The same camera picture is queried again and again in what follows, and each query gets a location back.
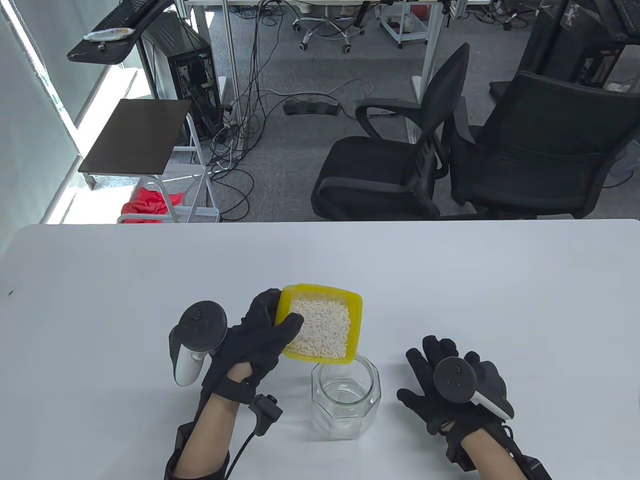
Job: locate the person's right hand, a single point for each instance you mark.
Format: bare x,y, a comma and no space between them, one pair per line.
420,370

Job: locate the person's left hand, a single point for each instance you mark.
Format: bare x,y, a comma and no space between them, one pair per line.
250,340

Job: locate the white rice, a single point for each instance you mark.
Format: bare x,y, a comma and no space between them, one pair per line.
320,325

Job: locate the yellow plastic food container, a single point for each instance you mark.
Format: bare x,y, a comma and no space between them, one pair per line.
356,320

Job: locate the clear glass jar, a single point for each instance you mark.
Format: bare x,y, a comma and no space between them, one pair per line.
345,405

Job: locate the person's left forearm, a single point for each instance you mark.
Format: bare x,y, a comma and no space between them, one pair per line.
210,435

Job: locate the person's right forearm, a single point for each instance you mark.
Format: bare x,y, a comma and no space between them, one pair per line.
487,457

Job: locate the black white right hand controller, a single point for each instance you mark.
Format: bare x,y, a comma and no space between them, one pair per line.
452,377

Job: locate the black white hand controller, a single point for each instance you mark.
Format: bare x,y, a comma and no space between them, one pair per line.
452,377
200,325

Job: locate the black white left hand controller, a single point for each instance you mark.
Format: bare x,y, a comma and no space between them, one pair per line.
200,325

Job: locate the red cloth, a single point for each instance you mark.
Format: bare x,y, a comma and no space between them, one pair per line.
145,202

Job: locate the black office chair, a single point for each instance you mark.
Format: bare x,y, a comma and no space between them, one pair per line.
370,165
540,150

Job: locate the dark square board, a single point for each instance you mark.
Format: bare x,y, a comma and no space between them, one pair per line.
135,135

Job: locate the black power strip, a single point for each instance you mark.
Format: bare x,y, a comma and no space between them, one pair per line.
310,107

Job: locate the black computer tower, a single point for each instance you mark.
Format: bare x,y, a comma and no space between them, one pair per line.
185,65

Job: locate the black stand tray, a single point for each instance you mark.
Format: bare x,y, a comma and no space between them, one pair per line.
100,52

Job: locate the chrome chair base with casters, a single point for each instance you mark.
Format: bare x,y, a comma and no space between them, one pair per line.
325,21

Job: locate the white wheeled cart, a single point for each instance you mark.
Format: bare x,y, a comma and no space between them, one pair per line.
400,35

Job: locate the white plate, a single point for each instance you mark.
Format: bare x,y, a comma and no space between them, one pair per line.
107,35

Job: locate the black keyboard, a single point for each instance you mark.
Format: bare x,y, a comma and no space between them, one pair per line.
120,15

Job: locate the black equipment rack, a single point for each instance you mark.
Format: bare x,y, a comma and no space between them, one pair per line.
560,45

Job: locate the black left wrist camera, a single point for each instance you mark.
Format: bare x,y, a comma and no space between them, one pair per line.
265,412

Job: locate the white frame desk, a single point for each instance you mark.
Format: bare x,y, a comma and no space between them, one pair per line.
227,50

